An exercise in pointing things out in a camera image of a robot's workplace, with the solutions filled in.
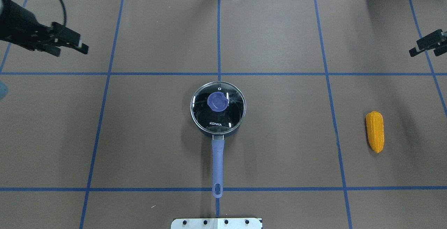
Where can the glass pot lid blue knob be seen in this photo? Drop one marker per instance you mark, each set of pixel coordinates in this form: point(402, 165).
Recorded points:
point(218, 108)

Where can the dark blue saucepan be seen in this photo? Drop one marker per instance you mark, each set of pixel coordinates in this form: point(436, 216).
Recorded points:
point(217, 150)

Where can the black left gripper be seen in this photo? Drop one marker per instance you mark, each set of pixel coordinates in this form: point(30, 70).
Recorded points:
point(21, 24)

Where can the yellow corn cob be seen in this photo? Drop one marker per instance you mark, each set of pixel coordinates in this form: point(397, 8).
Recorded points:
point(375, 130)

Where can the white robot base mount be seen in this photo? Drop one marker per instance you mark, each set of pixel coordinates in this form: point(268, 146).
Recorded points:
point(217, 223)

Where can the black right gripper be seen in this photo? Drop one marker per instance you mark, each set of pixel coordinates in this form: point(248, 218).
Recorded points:
point(434, 41)

